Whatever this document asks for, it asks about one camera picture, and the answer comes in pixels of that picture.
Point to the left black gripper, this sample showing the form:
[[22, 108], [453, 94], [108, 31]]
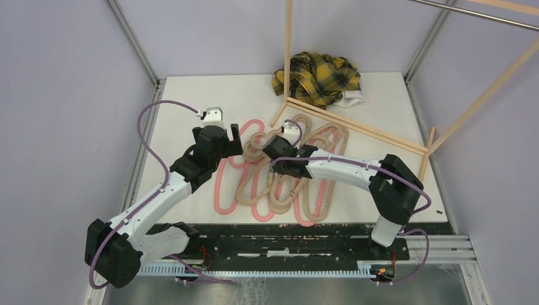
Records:
[[232, 147]]

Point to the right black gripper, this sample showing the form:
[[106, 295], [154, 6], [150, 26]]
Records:
[[295, 147]]

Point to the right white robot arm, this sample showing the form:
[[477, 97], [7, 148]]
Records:
[[397, 192]]

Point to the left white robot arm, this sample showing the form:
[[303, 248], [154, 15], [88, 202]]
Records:
[[119, 248]]

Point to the yellow plaid shirt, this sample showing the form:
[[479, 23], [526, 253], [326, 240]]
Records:
[[321, 80]]

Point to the right pink hanger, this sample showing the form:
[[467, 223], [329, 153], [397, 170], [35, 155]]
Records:
[[322, 189]]

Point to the white cloth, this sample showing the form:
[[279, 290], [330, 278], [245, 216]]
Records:
[[349, 99]]

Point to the metal rack rod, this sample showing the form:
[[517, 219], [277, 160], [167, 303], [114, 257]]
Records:
[[477, 15]]

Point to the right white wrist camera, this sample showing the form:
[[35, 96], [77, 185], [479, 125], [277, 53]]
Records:
[[291, 129]]

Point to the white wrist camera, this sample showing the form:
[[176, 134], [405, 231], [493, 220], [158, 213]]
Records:
[[291, 129], [212, 116]]

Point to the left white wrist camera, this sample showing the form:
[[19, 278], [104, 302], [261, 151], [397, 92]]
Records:
[[212, 116]]

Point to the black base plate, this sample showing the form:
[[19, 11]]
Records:
[[322, 247]]

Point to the wooden clothes rack frame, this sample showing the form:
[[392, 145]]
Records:
[[425, 151]]

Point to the white slotted cable duct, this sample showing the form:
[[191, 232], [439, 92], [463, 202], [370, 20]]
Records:
[[173, 268]]

